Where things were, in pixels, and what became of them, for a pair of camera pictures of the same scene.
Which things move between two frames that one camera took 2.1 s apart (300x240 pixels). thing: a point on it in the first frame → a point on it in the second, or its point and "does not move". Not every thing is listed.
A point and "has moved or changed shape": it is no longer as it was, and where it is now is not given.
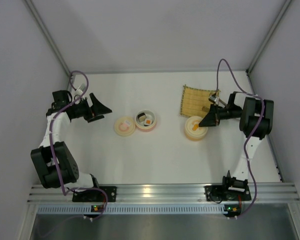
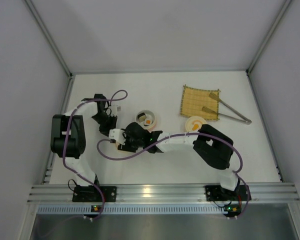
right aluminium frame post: (281, 13) does not move
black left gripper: (91, 113) → (108, 122)
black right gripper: (215, 115) → (129, 144)
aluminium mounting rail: (277, 193) does not move
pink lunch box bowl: (145, 120) does not move
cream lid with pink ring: (124, 126) → (117, 144)
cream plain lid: (192, 129) does not move
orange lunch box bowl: (196, 138) has moved or changed shape
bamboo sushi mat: (195, 102) does not move
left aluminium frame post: (54, 47) does not move
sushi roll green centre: (142, 117) does not move
